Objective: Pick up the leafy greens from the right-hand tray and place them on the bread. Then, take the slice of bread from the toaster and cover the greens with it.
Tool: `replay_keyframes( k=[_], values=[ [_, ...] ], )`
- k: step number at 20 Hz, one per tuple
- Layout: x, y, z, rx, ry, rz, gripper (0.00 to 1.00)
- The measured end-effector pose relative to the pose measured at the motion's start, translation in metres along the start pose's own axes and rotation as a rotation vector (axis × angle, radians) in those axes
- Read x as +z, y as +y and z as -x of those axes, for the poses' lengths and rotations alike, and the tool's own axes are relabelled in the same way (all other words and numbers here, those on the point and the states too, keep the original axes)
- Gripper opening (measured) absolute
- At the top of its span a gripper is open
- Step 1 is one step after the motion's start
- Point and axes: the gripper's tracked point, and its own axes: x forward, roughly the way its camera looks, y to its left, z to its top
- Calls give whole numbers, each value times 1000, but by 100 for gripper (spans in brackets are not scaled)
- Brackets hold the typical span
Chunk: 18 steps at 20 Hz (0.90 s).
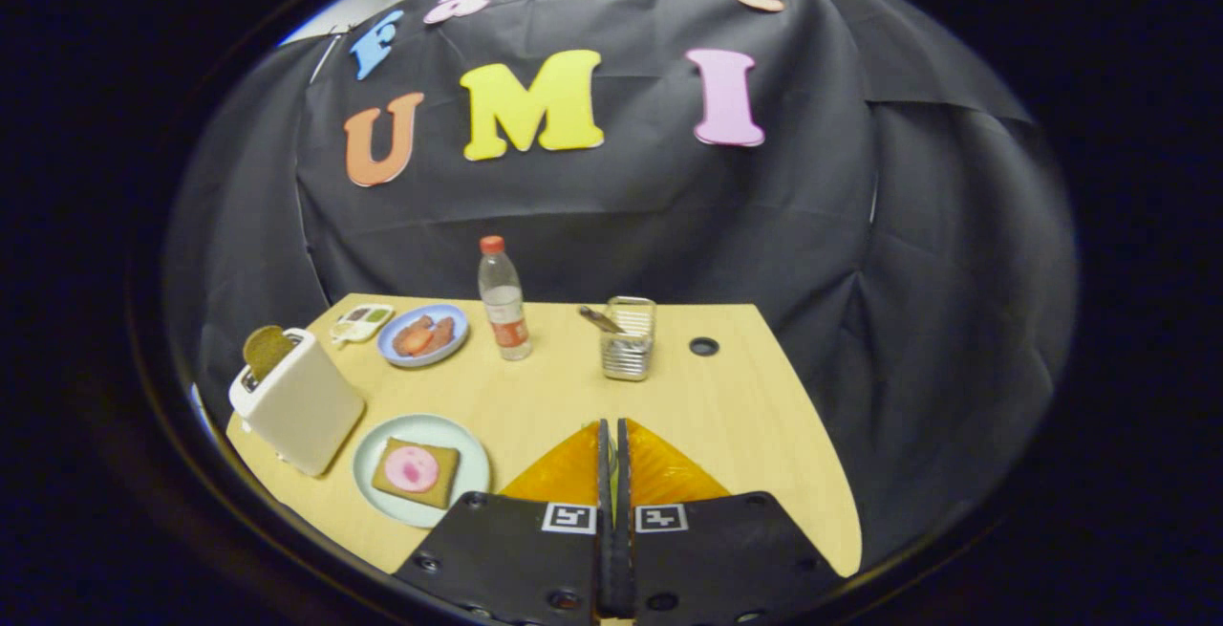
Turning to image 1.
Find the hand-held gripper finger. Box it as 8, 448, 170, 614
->
616, 418, 842, 626
394, 419, 617, 626

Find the round-topped brown bread slice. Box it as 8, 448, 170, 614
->
242, 324, 297, 383

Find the pale green plate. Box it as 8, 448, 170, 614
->
352, 413, 492, 529

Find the square brown bread slice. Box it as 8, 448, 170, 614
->
371, 437, 461, 510

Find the pink ham slice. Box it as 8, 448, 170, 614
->
384, 445, 440, 494

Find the clear bottle with red cap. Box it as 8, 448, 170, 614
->
478, 235, 533, 362

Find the blue plate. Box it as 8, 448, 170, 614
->
376, 304, 470, 368

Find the white divided seasoning tray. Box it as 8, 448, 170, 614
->
330, 303, 396, 348

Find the white toaster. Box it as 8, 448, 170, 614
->
227, 325, 367, 479

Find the metal wire utensil basket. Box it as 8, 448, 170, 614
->
600, 296, 657, 382

